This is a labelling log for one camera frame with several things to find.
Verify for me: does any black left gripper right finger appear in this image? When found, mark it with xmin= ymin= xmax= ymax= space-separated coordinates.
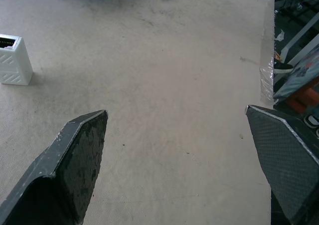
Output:
xmin=245 ymin=104 xmax=319 ymax=225

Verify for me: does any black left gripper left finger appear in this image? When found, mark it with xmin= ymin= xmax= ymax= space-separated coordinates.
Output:
xmin=0 ymin=109 xmax=109 ymax=225

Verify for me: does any white plastic adapter box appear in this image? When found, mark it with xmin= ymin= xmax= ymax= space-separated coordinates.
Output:
xmin=0 ymin=33 xmax=34 ymax=86

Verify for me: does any white and black shoe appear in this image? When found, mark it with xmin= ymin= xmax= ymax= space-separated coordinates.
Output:
xmin=303 ymin=114 xmax=319 ymax=129

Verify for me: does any orange box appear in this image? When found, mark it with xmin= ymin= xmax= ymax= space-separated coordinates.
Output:
xmin=285 ymin=84 xmax=319 ymax=114

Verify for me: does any clear tape strip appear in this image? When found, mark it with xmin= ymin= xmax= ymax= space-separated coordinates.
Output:
xmin=259 ymin=57 xmax=275 ymax=102

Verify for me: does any grey printed bag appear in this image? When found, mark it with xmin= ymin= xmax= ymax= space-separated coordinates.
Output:
xmin=273 ymin=50 xmax=319 ymax=103

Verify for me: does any black sneaker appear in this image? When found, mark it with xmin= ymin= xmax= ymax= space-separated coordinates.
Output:
xmin=273 ymin=61 xmax=294 ymax=74

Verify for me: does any white metal frame leg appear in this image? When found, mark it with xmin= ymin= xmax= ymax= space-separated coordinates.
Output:
xmin=280 ymin=15 xmax=319 ymax=64

